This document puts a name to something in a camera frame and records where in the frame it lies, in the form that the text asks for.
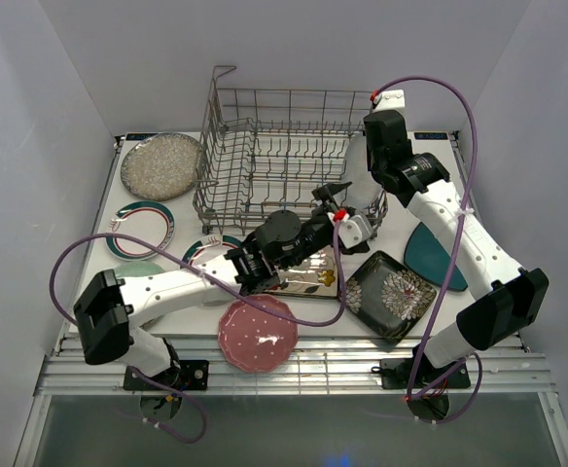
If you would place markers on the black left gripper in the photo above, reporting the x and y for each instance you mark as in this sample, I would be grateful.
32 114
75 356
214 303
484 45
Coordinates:
326 193

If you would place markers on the white oval plate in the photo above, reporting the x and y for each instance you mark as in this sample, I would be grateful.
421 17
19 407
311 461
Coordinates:
363 190

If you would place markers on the teal square plate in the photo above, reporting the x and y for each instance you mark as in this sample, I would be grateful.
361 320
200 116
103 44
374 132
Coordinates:
425 256

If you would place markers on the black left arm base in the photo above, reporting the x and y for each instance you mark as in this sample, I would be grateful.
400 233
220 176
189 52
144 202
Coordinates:
182 375

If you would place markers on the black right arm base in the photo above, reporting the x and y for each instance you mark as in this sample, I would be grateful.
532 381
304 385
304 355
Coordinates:
394 374

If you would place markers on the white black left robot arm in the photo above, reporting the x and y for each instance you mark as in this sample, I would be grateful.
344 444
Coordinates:
111 311

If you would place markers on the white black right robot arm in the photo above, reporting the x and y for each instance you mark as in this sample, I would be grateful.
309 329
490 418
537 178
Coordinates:
507 296

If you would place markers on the dark logo sticker right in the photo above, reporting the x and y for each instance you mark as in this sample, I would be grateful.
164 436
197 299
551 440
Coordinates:
430 135

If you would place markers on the dark logo sticker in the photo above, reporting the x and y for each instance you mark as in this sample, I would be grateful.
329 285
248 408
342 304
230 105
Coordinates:
430 135
139 136

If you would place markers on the cream floral square plate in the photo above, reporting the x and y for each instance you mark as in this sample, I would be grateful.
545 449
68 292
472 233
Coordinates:
316 277

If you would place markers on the black floral square plate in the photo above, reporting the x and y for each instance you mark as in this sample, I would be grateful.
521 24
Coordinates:
387 297

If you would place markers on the white plate steam logo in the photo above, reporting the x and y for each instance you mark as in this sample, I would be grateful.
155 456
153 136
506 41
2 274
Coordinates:
209 247

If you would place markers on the pink dotted scalloped plate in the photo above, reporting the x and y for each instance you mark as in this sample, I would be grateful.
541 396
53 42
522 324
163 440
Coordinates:
254 341

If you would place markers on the speckled brown round plate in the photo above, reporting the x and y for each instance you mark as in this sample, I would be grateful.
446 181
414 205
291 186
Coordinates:
161 167

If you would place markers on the white plate green red rim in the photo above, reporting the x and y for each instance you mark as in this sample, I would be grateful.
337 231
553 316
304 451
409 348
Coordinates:
150 221

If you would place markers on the dark logo sticker left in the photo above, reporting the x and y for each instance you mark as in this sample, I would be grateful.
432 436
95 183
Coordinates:
139 136

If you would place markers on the mint green flower plate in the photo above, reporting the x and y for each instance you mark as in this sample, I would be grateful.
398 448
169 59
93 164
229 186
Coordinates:
137 269

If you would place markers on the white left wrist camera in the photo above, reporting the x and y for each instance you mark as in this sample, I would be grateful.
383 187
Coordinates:
353 230

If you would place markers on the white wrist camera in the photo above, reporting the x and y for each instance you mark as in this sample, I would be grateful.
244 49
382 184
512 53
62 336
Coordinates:
389 100
353 230

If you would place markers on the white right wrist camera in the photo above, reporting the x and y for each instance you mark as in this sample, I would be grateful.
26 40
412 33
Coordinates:
389 100

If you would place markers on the grey wire dish rack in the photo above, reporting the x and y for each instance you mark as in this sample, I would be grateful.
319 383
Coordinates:
265 149

